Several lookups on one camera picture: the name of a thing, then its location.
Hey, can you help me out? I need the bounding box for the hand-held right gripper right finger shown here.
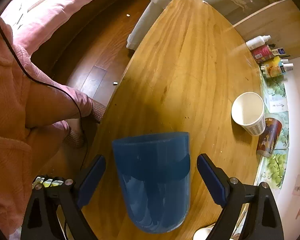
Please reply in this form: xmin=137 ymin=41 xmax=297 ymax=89
xmin=196 ymin=153 xmax=285 ymax=240

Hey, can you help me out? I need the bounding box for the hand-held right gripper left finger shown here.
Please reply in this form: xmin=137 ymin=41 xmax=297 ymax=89
xmin=20 ymin=154 xmax=107 ymax=240

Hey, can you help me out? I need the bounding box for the blue plastic cup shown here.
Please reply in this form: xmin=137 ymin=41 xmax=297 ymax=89
xmin=112 ymin=131 xmax=191 ymax=234

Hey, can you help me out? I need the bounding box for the printed colourful cup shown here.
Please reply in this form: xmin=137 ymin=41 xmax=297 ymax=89
xmin=256 ymin=117 xmax=283 ymax=158

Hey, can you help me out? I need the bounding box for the white paper cup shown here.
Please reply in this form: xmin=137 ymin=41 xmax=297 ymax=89
xmin=231 ymin=92 xmax=266 ymax=136

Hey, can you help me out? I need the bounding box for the brown knitted slipper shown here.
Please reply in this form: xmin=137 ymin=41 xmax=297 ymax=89
xmin=89 ymin=98 xmax=107 ymax=124
xmin=64 ymin=126 xmax=86 ymax=148

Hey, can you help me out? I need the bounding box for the white round object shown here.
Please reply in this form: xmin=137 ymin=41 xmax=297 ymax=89
xmin=192 ymin=227 xmax=213 ymax=240

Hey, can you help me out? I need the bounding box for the grape printed table cover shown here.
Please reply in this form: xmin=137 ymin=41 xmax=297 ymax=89
xmin=236 ymin=55 xmax=290 ymax=240

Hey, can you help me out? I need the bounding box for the person in pink robe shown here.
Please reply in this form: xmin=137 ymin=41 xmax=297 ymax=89
xmin=0 ymin=17 xmax=93 ymax=239

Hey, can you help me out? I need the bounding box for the red printed can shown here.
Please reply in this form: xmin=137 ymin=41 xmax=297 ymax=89
xmin=251 ymin=44 xmax=275 ymax=64

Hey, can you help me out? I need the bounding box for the dark blue small box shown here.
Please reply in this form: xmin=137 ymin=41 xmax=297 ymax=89
xmin=272 ymin=47 xmax=287 ymax=57

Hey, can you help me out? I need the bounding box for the white plastic bottle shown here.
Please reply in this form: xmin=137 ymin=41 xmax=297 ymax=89
xmin=245 ymin=35 xmax=271 ymax=51

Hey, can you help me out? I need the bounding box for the wooden board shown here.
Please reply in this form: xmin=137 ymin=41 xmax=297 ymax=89
xmin=232 ymin=0 xmax=300 ymax=60

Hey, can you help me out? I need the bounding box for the white cloth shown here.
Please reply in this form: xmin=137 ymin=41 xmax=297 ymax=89
xmin=126 ymin=0 xmax=265 ymax=51

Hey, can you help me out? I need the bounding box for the pink bed blanket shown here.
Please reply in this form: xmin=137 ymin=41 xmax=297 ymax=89
xmin=0 ymin=0 xmax=138 ymax=53

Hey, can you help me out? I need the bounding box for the black cable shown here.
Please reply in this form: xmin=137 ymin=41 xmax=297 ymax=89
xmin=0 ymin=20 xmax=88 ymax=233

